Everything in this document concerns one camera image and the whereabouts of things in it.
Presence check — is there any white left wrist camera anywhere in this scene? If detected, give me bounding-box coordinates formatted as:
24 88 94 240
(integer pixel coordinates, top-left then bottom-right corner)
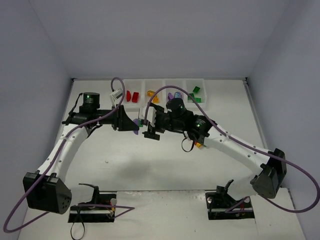
109 89 123 106

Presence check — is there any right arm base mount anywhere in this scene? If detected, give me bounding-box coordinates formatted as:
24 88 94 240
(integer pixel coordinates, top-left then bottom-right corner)
205 186 255 221

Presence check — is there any red slope lego brick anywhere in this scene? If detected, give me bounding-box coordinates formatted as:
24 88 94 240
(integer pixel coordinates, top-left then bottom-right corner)
126 90 132 102

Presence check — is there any orange yellow lego brick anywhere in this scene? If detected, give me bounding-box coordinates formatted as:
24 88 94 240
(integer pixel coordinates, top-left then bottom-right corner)
152 96 160 104

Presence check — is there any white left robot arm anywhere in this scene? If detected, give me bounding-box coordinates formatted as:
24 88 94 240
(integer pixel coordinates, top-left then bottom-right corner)
22 92 139 214

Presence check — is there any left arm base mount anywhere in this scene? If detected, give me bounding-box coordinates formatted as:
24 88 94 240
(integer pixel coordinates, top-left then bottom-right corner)
67 183 117 223

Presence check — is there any yellow striped lego brick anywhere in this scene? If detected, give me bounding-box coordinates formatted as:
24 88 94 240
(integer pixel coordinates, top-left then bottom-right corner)
147 90 156 97

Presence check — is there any dark purple lego brick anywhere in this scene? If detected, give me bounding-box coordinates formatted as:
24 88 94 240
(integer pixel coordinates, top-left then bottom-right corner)
167 92 174 100

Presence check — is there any green curved lego brick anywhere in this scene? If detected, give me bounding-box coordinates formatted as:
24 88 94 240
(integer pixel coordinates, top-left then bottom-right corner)
187 93 195 101

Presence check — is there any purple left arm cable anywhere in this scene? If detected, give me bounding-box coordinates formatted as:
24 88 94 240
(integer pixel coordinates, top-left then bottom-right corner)
1 76 136 234

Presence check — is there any green lego brick in tray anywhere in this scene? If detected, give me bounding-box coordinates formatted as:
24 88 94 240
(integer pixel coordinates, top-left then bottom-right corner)
192 86 201 94

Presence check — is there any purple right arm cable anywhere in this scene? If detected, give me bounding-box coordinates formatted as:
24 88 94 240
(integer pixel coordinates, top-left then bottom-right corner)
143 85 320 213

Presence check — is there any white four-compartment sorting tray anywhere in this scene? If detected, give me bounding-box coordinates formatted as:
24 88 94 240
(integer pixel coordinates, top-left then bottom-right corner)
121 78 208 111

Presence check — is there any light purple rounded lego brick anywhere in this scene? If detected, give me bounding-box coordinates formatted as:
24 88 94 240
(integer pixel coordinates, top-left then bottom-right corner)
133 118 140 135

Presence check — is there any purple flower lego brick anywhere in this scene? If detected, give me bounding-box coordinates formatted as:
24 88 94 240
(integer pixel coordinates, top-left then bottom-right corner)
174 91 182 98

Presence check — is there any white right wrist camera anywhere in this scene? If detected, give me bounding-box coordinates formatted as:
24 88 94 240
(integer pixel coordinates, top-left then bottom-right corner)
138 106 156 127

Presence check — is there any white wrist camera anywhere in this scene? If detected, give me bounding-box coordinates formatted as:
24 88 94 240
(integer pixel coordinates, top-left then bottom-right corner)
109 89 123 106
138 106 156 127

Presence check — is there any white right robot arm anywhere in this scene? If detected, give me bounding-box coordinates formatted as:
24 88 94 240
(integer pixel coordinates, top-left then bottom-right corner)
138 98 287 201

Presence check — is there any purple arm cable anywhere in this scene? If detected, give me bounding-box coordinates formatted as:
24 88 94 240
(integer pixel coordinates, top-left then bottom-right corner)
143 85 320 213
1 76 136 234

